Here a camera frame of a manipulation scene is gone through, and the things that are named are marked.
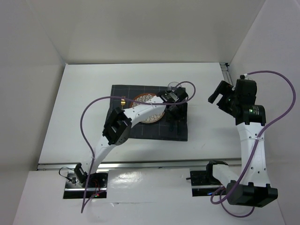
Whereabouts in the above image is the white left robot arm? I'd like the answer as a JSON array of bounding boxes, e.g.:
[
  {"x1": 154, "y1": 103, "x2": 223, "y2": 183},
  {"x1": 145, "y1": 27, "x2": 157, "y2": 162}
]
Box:
[{"x1": 74, "y1": 90, "x2": 188, "y2": 187}]

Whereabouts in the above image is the dark grey checked cloth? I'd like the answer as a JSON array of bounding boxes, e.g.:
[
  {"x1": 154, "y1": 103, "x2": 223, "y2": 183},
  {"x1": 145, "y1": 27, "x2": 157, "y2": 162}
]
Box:
[{"x1": 111, "y1": 84, "x2": 188, "y2": 142}]

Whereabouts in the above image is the gold fork green handle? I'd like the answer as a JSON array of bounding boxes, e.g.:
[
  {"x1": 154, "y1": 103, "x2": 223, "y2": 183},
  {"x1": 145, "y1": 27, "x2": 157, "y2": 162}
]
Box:
[{"x1": 120, "y1": 96, "x2": 126, "y2": 109}]

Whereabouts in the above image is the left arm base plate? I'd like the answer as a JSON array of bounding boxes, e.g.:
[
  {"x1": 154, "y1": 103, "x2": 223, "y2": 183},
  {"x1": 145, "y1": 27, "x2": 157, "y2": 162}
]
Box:
[{"x1": 63, "y1": 170, "x2": 109, "y2": 199}]

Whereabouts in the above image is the clear drinking glass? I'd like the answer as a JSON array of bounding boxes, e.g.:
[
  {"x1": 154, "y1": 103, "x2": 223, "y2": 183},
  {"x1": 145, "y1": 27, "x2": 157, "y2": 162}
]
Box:
[{"x1": 167, "y1": 82, "x2": 182, "y2": 90}]

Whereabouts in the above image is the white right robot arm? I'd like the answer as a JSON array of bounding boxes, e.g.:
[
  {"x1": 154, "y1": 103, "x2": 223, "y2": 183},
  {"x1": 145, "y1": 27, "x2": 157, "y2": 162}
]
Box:
[{"x1": 204, "y1": 79, "x2": 278, "y2": 208}]

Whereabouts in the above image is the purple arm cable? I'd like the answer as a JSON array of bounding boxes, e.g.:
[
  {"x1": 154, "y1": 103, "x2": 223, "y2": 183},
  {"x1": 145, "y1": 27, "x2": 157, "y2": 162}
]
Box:
[
  {"x1": 80, "y1": 81, "x2": 196, "y2": 213},
  {"x1": 210, "y1": 70, "x2": 296, "y2": 218}
]

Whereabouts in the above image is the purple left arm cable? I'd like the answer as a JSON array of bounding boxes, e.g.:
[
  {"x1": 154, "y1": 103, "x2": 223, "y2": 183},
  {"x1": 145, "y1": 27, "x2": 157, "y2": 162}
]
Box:
[{"x1": 80, "y1": 81, "x2": 196, "y2": 213}]

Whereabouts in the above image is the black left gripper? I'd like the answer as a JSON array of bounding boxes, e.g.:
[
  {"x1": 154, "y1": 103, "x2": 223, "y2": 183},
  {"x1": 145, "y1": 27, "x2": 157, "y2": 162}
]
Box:
[{"x1": 165, "y1": 102, "x2": 188, "y2": 125}]

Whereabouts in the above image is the aluminium front table rail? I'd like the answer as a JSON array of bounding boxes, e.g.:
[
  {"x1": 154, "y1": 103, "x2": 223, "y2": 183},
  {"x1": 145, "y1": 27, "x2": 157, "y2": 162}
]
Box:
[{"x1": 36, "y1": 157, "x2": 257, "y2": 171}]

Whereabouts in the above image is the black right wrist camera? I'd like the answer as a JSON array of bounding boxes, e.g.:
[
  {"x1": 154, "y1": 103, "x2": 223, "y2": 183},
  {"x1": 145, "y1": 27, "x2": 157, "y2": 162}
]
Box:
[{"x1": 235, "y1": 79, "x2": 257, "y2": 105}]

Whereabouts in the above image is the gold spoon green handle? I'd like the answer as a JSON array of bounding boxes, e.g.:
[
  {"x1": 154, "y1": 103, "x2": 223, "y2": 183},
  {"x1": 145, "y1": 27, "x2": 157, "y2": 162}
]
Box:
[{"x1": 169, "y1": 120, "x2": 174, "y2": 132}]

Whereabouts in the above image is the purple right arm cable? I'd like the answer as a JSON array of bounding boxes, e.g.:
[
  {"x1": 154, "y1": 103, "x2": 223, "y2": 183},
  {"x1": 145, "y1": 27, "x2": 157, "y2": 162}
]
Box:
[{"x1": 210, "y1": 70, "x2": 296, "y2": 218}]

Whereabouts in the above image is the floral patterned plate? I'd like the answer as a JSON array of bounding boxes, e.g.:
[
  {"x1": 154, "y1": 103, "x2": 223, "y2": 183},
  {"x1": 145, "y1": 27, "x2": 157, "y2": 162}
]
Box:
[{"x1": 133, "y1": 93, "x2": 164, "y2": 124}]

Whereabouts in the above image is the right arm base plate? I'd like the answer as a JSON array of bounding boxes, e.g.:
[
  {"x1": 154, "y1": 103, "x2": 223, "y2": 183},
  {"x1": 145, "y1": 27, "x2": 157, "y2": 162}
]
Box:
[{"x1": 186, "y1": 167, "x2": 235, "y2": 197}]

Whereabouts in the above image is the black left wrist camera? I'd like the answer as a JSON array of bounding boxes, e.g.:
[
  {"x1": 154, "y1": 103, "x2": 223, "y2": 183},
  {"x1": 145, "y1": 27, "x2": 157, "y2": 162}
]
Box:
[{"x1": 157, "y1": 87, "x2": 188, "y2": 103}]

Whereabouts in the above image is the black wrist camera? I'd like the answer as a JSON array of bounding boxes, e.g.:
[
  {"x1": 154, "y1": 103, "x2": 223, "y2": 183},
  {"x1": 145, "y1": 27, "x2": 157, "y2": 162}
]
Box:
[
  {"x1": 235, "y1": 79, "x2": 257, "y2": 105},
  {"x1": 157, "y1": 87, "x2": 188, "y2": 103}
]

